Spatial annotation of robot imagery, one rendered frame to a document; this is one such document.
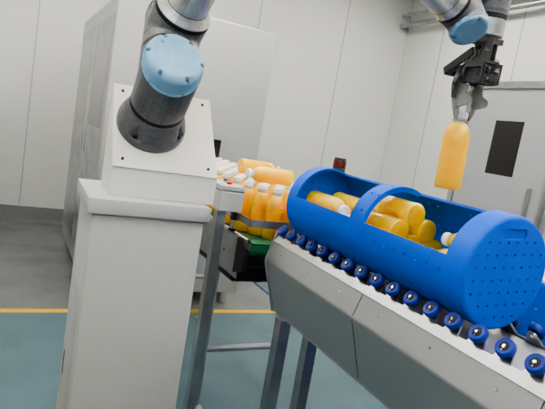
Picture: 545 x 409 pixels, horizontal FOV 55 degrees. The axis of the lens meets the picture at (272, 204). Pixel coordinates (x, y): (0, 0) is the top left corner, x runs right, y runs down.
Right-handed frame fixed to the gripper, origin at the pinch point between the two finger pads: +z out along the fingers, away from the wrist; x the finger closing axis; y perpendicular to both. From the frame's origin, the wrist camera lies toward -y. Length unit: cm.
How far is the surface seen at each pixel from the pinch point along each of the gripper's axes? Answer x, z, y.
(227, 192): -34, 41, -76
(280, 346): -11, 96, -55
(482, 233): -11.0, 26.3, 26.0
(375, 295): -13, 54, -4
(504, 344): -11, 47, 39
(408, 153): 339, 39, -425
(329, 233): -15, 43, -30
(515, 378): -12, 52, 44
